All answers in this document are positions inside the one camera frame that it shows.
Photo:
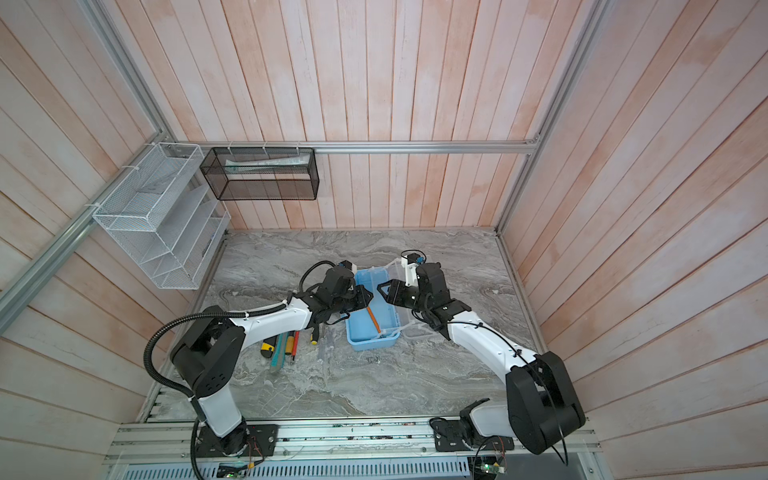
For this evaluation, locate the teal handled tool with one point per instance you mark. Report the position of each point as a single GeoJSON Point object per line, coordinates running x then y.
{"type": "Point", "coordinates": [278, 357]}

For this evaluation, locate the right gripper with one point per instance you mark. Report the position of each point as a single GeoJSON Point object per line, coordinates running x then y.
{"type": "Point", "coordinates": [393, 287]}

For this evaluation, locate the black mesh basket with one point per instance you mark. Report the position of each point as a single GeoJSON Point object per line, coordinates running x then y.
{"type": "Point", "coordinates": [261, 173]}

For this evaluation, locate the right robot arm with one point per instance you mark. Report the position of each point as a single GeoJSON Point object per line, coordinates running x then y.
{"type": "Point", "coordinates": [541, 407]}

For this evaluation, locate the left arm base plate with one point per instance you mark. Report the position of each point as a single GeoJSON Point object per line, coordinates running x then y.
{"type": "Point", "coordinates": [245, 440]}

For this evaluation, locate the clear handled screwdriver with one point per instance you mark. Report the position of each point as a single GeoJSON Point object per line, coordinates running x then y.
{"type": "Point", "coordinates": [322, 345]}

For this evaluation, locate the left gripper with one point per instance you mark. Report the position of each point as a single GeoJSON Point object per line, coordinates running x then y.
{"type": "Point", "coordinates": [362, 295]}

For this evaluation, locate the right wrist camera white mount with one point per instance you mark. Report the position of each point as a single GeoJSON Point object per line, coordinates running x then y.
{"type": "Point", "coordinates": [410, 260]}

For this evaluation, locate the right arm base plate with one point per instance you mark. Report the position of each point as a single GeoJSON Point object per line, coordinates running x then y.
{"type": "Point", "coordinates": [459, 435]}

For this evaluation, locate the blue plastic tool box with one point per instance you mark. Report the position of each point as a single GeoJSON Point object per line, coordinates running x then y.
{"type": "Point", "coordinates": [361, 334]}

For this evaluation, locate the aluminium front rail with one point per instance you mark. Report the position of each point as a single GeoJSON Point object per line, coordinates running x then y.
{"type": "Point", "coordinates": [296, 439]}

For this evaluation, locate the white wire mesh shelf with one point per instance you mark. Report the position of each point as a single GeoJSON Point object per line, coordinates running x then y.
{"type": "Point", "coordinates": [170, 227]}

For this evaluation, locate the yellow black small screwdriver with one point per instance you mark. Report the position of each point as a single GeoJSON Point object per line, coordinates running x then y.
{"type": "Point", "coordinates": [315, 335]}

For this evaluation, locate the yellow black utility knife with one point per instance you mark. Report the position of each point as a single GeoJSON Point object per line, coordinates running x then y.
{"type": "Point", "coordinates": [268, 347]}

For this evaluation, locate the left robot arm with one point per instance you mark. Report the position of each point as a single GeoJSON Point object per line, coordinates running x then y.
{"type": "Point", "coordinates": [206, 356]}

